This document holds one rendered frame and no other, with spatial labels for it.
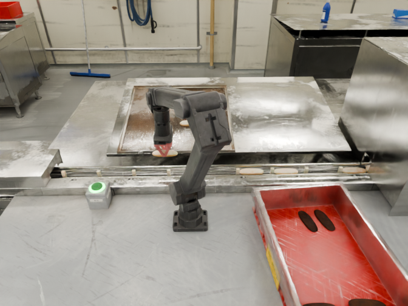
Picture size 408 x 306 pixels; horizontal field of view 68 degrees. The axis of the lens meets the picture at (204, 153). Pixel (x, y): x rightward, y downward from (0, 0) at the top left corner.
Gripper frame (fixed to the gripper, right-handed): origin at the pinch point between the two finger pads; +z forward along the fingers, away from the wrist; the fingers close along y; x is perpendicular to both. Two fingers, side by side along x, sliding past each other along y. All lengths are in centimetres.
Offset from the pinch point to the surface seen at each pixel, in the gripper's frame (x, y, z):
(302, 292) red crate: 42, 53, 9
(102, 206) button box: -21.7, 18.7, 10.3
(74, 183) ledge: -34.2, 8.4, 8.6
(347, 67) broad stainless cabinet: 148, -161, 30
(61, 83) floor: -171, -300, 112
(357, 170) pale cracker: 78, 3, 7
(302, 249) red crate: 46, 38, 10
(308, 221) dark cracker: 51, 28, 9
